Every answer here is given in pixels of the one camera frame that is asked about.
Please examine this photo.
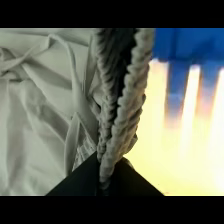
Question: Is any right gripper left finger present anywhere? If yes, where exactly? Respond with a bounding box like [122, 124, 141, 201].
[46, 151, 100, 197]

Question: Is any olive green garment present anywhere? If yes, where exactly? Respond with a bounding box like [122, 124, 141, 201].
[0, 27, 156, 197]

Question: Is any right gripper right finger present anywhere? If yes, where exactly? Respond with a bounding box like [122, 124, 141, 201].
[107, 156, 165, 197]

